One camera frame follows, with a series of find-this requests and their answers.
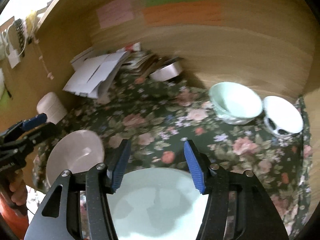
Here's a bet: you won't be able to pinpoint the person's left hand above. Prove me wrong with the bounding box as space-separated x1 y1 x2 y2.
8 169 28 206

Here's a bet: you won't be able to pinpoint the cream cylindrical jar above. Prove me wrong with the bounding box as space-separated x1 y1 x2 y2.
36 92 67 124

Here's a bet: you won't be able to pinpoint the white bowl with black spots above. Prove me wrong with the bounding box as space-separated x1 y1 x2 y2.
263 96 304 139

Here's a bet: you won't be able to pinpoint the white folded papers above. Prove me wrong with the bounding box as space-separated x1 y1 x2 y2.
63 51 130 99

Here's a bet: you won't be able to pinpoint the dark floral tablecloth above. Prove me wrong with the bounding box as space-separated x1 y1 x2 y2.
33 75 312 239

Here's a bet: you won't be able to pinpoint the mint green bowl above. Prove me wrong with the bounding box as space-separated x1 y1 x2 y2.
208 82 263 125

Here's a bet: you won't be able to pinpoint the pink plate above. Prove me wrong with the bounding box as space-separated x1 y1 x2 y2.
46 129 105 186

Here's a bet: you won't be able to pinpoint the white rectangular box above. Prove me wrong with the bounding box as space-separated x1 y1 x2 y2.
149 62 183 82

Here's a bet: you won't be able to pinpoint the stack of books and cards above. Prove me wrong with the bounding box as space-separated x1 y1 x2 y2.
116 42 181 77

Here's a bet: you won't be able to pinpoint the mint green plate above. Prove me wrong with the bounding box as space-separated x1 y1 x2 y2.
107 168 208 240

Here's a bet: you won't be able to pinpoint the pink sticky note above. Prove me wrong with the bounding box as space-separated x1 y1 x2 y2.
96 0 134 29

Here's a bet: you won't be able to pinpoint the orange sticky note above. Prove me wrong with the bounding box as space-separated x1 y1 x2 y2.
143 0 222 27

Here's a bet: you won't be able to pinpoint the white charger with cables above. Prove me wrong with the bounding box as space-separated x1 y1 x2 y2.
1 17 28 69

